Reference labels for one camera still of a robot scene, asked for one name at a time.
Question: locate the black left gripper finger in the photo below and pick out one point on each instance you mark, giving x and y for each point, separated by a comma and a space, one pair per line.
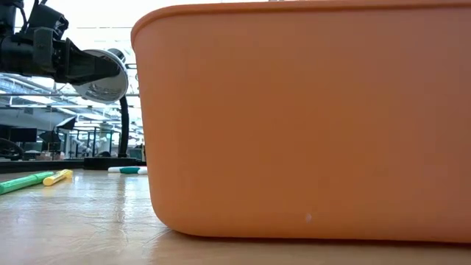
84, 68

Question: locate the green cap white marker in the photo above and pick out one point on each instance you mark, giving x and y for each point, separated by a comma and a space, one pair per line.
129, 170

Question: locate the yellow highlighter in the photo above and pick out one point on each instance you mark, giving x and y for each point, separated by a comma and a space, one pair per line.
57, 177

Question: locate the green highlighter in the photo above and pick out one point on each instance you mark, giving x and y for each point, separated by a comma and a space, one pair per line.
22, 183

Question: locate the black studio light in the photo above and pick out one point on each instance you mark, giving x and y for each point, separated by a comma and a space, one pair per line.
51, 138
67, 123

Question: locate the black monitor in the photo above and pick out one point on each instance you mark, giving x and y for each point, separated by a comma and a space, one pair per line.
23, 135

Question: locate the orange plastic bin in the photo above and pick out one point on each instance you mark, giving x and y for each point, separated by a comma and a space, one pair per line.
294, 129

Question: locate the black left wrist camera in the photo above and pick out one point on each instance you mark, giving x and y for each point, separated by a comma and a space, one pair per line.
48, 20

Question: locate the black aluminium table frame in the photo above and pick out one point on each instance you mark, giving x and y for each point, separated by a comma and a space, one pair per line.
37, 165

